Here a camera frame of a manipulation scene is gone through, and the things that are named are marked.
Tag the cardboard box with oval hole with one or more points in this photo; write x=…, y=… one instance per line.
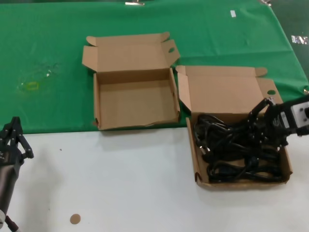
x=135, y=101

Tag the green table cloth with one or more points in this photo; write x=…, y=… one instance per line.
x=48, y=36

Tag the round brown cardboard disc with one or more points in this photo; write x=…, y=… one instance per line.
x=75, y=219

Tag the white tape strip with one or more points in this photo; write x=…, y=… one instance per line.
x=233, y=14

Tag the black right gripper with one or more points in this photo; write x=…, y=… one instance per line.
x=275, y=120

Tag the cardboard box with round hole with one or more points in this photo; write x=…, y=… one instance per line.
x=222, y=91

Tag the silver metal cloth clip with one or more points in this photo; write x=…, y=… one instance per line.
x=306, y=91
x=135, y=3
x=266, y=2

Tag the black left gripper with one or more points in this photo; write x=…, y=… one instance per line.
x=9, y=157

